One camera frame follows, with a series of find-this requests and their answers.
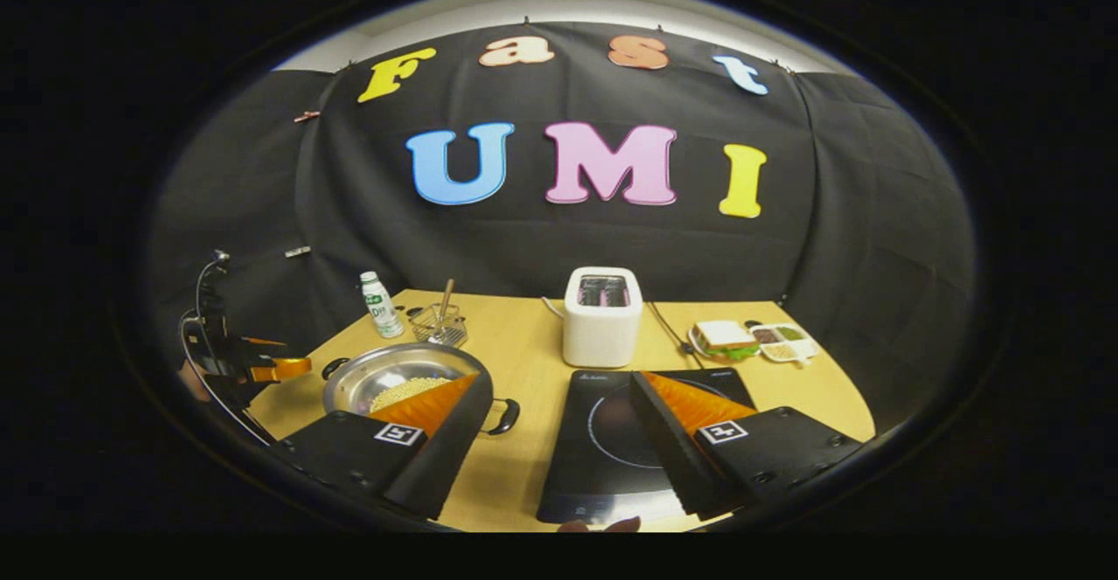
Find pile of yellow soybeans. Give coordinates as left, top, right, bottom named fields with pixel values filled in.
left=369, top=376, right=455, bottom=413

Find white toaster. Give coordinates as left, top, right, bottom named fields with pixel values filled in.
left=562, top=266, right=645, bottom=369

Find black induction cooktop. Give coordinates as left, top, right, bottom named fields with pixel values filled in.
left=535, top=368, right=759, bottom=527

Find stainless steel pot black handles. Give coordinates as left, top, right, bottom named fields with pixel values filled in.
left=321, top=342, right=522, bottom=437

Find sandwich with lettuce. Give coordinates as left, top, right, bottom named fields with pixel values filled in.
left=694, top=320, right=761, bottom=361

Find white plastic bottle green label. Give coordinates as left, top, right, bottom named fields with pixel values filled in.
left=360, top=271, right=405, bottom=339

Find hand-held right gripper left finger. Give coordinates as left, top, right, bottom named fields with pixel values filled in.
left=273, top=372, right=496, bottom=521

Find white divided dish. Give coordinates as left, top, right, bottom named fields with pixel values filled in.
left=749, top=323, right=820, bottom=364

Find black backdrop cloth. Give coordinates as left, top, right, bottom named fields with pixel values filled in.
left=148, top=21, right=977, bottom=441

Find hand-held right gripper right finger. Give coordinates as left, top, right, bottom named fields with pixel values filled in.
left=629, top=371, right=874, bottom=521

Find black power cable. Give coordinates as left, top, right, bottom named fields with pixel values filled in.
left=646, top=302, right=702, bottom=358

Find wire mesh basket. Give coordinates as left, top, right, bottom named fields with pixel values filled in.
left=407, top=303, right=469, bottom=349

